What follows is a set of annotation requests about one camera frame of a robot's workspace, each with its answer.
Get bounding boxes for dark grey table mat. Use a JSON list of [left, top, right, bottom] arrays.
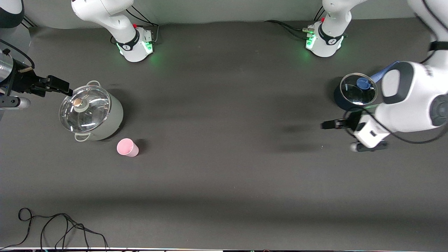
[[0, 16, 448, 250]]

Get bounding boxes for thin black loose cable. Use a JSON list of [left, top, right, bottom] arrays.
[[0, 208, 109, 251]]

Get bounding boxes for grey-green stockpot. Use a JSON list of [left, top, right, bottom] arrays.
[[59, 80, 124, 142]]

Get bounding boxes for glass lid with copper knob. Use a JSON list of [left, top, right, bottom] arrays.
[[59, 85, 111, 133]]

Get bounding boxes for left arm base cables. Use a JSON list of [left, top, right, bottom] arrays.
[[264, 9, 328, 40]]

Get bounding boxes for pink plastic cup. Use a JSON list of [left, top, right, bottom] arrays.
[[117, 138, 139, 157]]

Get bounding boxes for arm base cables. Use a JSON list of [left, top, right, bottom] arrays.
[[264, 9, 328, 40], [110, 5, 160, 44]]

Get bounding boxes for dark blue saucepan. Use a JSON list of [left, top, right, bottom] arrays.
[[333, 61, 402, 112]]

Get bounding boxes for light grey backdrop cloth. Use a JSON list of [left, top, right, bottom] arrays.
[[19, 0, 443, 29]]

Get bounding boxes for glass lid with blue knob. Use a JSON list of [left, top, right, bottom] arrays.
[[340, 73, 378, 106]]

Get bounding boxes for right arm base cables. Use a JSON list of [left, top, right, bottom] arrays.
[[110, 5, 160, 44]]

